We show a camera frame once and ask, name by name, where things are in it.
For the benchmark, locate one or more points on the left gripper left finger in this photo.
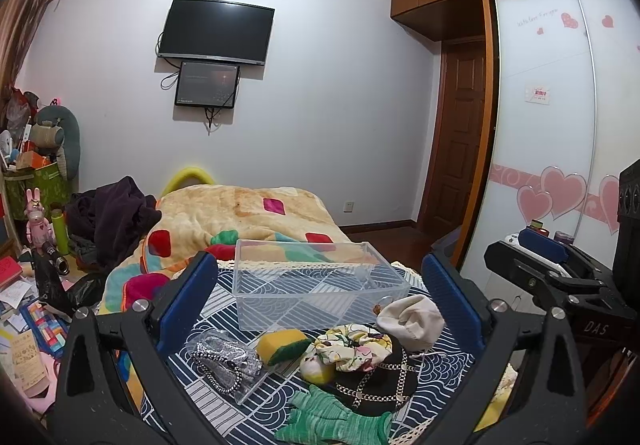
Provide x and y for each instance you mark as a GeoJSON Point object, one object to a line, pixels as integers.
{"type": "Point", "coordinates": [93, 404]}

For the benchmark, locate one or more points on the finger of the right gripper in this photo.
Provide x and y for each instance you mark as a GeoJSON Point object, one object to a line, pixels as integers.
{"type": "Point", "coordinates": [542, 245]}

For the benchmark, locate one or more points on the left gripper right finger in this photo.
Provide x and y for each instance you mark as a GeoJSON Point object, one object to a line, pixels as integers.
{"type": "Point", "coordinates": [547, 404]}

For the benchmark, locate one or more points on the cream cloth pouch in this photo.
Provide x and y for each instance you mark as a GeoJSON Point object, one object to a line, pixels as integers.
{"type": "Point", "coordinates": [414, 321]}

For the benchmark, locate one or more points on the silver sequin item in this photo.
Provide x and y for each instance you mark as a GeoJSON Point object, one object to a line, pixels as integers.
{"type": "Point", "coordinates": [231, 367]}

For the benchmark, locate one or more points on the black hat with chains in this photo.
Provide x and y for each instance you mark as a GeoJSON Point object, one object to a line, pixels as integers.
{"type": "Point", "coordinates": [385, 389]}

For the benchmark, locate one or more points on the yellow green sponge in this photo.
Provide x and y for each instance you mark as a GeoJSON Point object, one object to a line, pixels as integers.
{"type": "Point", "coordinates": [283, 345]}

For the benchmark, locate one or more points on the floral fabric scrunchie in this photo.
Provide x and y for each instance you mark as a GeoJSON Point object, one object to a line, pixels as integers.
{"type": "Point", "coordinates": [352, 347]}

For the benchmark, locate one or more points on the green knitted glove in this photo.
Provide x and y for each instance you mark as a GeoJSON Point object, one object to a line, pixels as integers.
{"type": "Point", "coordinates": [317, 417]}

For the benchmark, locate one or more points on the yellow plush face toy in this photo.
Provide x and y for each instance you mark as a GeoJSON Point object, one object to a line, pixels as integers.
{"type": "Point", "coordinates": [315, 371]}

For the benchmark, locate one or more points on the brown wooden door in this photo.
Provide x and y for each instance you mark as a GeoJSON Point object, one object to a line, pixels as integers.
{"type": "Point", "coordinates": [459, 121]}

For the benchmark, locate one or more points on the white wardrobe with hearts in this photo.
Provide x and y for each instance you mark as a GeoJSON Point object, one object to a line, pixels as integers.
{"type": "Point", "coordinates": [566, 124]}

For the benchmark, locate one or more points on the red box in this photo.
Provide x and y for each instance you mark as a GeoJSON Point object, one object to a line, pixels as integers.
{"type": "Point", "coordinates": [10, 270]}

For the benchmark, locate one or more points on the blue white patterned tablecloth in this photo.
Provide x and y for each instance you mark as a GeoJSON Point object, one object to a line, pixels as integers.
{"type": "Point", "coordinates": [443, 367]}

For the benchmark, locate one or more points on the pink rabbit figure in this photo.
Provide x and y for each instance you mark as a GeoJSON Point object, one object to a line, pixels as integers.
{"type": "Point", "coordinates": [39, 231]}

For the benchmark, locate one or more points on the dark purple clothing pile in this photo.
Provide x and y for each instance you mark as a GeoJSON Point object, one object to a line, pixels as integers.
{"type": "Point", "coordinates": [114, 218]}

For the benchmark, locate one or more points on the green bottle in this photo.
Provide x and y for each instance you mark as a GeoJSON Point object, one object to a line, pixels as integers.
{"type": "Point", "coordinates": [60, 231]}

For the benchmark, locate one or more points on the green storage box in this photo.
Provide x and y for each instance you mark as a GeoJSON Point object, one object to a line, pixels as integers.
{"type": "Point", "coordinates": [54, 188]}

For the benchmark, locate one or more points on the clear plastic storage box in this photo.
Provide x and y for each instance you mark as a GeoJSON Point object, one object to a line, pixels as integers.
{"type": "Point", "coordinates": [311, 286]}

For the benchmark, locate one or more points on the beige colourful patch blanket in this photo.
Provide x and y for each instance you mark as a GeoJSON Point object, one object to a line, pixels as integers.
{"type": "Point", "coordinates": [201, 217]}

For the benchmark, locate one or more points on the yellow curved headboard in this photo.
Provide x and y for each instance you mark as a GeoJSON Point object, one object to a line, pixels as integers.
{"type": "Point", "coordinates": [191, 174]}

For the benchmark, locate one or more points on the grey plush toy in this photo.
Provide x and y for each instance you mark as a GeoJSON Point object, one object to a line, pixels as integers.
{"type": "Point", "coordinates": [56, 131]}

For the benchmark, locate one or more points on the white wall socket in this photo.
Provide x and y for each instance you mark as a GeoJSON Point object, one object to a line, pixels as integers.
{"type": "Point", "coordinates": [348, 207]}

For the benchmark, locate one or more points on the small black wall monitor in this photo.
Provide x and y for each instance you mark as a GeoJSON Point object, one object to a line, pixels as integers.
{"type": "Point", "coordinates": [204, 84]}

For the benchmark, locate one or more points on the large black wall television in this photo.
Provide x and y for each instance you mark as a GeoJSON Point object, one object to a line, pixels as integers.
{"type": "Point", "coordinates": [216, 30]}

